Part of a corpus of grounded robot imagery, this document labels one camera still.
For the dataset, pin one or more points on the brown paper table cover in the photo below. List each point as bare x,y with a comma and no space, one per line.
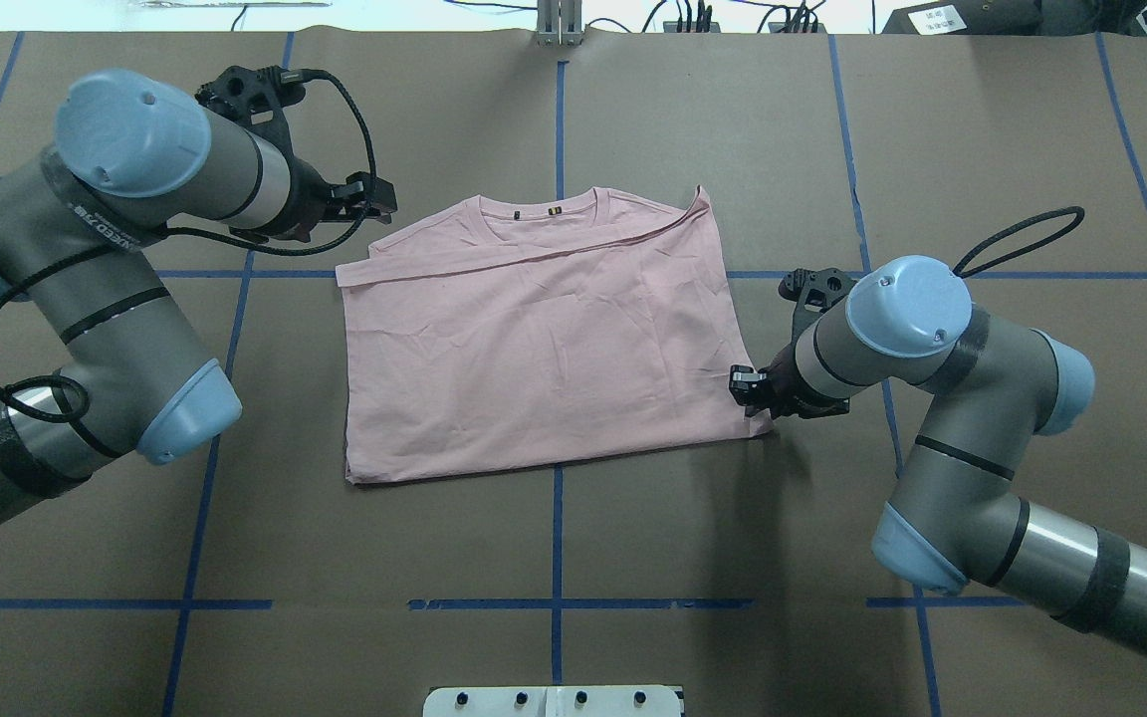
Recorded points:
250,578

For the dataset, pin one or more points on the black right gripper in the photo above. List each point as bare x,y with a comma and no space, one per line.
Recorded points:
783,383

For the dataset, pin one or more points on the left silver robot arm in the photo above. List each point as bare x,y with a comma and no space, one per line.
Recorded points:
96,359

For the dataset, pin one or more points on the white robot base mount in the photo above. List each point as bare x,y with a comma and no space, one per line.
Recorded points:
556,700

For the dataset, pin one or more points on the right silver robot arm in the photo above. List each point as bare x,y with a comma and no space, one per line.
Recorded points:
953,518

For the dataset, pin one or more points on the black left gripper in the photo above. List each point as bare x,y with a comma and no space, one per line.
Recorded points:
311,197

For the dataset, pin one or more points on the aluminium frame post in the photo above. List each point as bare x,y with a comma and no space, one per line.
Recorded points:
559,23

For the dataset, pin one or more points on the pink Snoopy t-shirt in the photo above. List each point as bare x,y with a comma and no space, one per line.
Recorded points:
494,336

